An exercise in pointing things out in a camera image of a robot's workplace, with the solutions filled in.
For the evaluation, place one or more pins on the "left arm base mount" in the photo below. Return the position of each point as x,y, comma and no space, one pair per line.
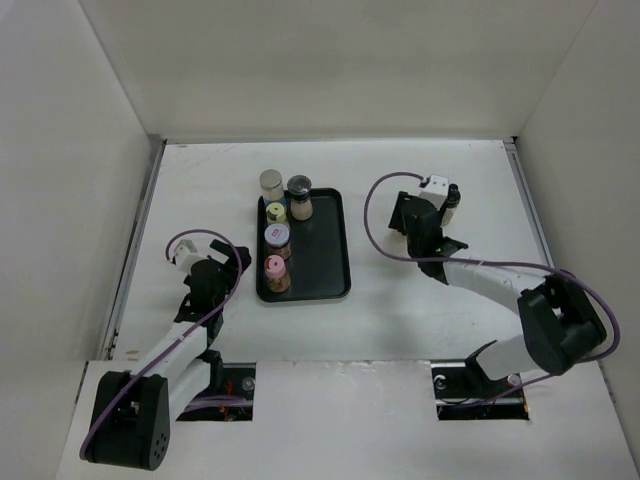
229,399

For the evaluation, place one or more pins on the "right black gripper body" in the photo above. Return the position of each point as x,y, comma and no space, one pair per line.
412,248

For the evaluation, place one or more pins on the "pink cap spice bottle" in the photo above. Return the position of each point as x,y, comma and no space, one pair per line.
277,275

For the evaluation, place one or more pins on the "black knob cap bottle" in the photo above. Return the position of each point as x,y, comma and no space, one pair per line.
452,200

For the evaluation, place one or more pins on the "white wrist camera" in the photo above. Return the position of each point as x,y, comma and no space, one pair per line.
435,189
185,255

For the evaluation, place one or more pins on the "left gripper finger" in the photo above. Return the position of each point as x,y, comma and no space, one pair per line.
239,261
221,247

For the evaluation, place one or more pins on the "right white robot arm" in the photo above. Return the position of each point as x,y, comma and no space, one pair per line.
560,327

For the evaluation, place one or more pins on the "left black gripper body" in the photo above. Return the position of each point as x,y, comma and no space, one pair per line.
228,276

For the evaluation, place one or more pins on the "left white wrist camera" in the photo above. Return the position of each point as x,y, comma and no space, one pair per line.
185,255

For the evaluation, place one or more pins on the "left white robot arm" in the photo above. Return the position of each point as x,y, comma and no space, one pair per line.
134,409

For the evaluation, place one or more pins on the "blue label silver cap bottle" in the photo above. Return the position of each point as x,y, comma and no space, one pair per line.
271,183

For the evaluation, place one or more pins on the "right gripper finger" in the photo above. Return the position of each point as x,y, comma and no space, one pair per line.
396,221
444,216

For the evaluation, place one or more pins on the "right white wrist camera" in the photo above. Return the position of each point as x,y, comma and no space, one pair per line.
435,189

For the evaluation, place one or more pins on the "black rectangular plastic tray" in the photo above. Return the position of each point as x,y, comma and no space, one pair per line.
319,267

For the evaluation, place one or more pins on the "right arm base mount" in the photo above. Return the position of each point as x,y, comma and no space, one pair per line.
463,395

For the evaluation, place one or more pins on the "clear dome cap spice bottle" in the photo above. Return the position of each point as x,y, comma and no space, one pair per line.
299,188

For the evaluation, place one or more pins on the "yellow cap sauce bottle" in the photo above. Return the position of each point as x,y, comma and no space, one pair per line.
276,213

